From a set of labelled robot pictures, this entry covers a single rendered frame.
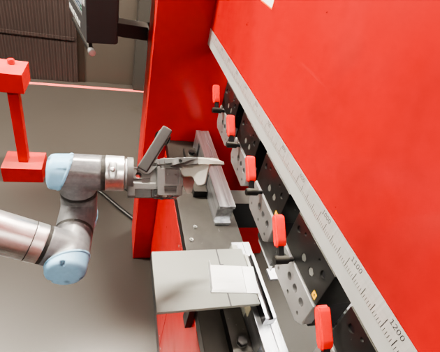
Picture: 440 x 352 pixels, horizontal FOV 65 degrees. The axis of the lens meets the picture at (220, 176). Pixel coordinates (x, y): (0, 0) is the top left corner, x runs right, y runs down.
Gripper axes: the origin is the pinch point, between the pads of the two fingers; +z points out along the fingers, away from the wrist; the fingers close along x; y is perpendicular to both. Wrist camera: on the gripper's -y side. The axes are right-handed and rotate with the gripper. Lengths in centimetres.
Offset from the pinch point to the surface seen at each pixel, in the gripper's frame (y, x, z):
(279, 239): 17.1, 13.8, 8.5
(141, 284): 40, -135, -4
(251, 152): -5.6, -5.2, 11.8
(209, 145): -24, -62, 17
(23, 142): -52, -175, -80
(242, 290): 29.7, -12.8, 10.4
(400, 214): 14.4, 40.5, 12.0
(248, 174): 1.6, 0.8, 8.2
